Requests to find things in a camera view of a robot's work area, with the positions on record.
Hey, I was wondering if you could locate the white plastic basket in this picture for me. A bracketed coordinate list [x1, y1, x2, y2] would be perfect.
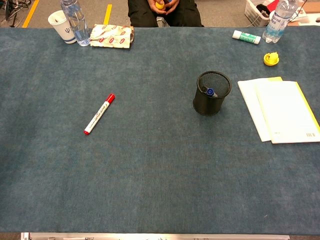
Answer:
[244, 0, 280, 28]

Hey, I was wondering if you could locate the blue-labelled water bottle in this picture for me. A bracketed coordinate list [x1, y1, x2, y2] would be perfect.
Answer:
[262, 0, 298, 44]

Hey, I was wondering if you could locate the aluminium table edge rail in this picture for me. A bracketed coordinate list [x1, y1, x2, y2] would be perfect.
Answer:
[20, 232, 291, 240]

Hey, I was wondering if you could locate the white green glue stick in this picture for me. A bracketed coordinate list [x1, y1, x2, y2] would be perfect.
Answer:
[231, 29, 262, 45]

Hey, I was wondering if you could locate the blue felt table mat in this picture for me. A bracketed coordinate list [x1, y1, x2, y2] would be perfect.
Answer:
[0, 25, 320, 235]

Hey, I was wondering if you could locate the crumpled red-printed paper bag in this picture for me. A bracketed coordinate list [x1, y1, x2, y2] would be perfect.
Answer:
[89, 23, 135, 49]

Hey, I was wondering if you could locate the black wheeled chair base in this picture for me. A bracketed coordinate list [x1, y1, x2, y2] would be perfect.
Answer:
[0, 0, 32, 26]

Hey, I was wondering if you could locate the brown cardboard box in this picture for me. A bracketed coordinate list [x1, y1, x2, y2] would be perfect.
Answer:
[305, 0, 320, 14]

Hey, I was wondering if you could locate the clear unlabelled water bottle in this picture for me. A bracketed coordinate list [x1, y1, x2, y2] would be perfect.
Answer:
[59, 0, 91, 47]

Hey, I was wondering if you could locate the white notebook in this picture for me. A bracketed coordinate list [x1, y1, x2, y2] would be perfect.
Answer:
[254, 80, 320, 145]

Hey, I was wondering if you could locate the white paper sheet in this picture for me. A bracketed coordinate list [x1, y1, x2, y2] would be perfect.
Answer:
[237, 77, 273, 143]

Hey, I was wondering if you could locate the seated person in black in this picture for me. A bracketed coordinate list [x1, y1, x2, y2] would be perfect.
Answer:
[127, 0, 205, 28]

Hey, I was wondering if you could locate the red cap white marker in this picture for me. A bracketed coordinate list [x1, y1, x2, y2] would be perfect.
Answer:
[83, 93, 116, 136]

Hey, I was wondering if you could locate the black mesh pen cup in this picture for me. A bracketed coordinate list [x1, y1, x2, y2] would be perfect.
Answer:
[192, 70, 232, 117]

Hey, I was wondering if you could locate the white paper cup blue logo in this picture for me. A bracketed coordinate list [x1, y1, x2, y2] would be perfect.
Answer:
[47, 10, 77, 45]

